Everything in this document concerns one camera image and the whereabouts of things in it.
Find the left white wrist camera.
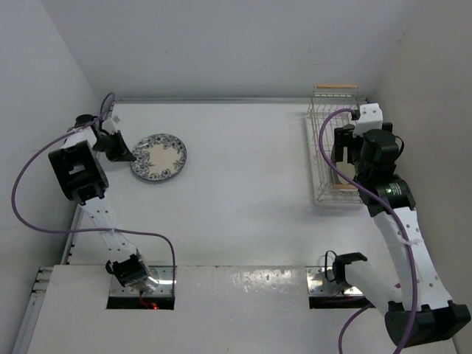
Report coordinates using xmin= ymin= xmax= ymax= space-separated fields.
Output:
xmin=101 ymin=115 xmax=120 ymax=135

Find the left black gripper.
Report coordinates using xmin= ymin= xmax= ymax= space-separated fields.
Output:
xmin=93 ymin=130 xmax=136 ymax=162

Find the silver rimmed cream plate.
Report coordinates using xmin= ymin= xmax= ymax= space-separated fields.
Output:
xmin=330 ymin=157 xmax=356 ymax=190

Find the blue floral white plate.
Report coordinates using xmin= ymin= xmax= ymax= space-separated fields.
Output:
xmin=130 ymin=133 xmax=187 ymax=183

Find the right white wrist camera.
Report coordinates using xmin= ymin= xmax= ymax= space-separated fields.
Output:
xmin=353 ymin=103 xmax=383 ymax=137

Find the metal base plate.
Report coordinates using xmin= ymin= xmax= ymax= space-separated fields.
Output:
xmin=108 ymin=265 xmax=176 ymax=298
xmin=305 ymin=266 xmax=363 ymax=297

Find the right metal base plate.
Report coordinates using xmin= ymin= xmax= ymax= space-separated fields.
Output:
xmin=305 ymin=266 xmax=363 ymax=297

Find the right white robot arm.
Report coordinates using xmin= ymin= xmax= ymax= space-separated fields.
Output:
xmin=326 ymin=123 xmax=471 ymax=353

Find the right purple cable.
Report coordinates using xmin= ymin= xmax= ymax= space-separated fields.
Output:
xmin=319 ymin=108 xmax=420 ymax=354

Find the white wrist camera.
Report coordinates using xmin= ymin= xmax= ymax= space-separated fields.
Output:
xmin=101 ymin=115 xmax=120 ymax=135
xmin=353 ymin=103 xmax=383 ymax=137

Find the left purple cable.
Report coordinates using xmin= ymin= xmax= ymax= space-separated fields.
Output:
xmin=10 ymin=91 xmax=176 ymax=292

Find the white wire dish rack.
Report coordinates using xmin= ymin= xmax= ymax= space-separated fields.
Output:
xmin=305 ymin=84 xmax=366 ymax=207

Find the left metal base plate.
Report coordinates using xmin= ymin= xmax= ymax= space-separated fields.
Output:
xmin=108 ymin=265 xmax=176 ymax=298

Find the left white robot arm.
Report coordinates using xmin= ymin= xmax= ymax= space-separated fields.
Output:
xmin=48 ymin=114 xmax=159 ymax=294

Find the purple cable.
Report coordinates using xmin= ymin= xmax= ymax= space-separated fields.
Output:
xmin=10 ymin=91 xmax=176 ymax=292
xmin=319 ymin=108 xmax=420 ymax=354

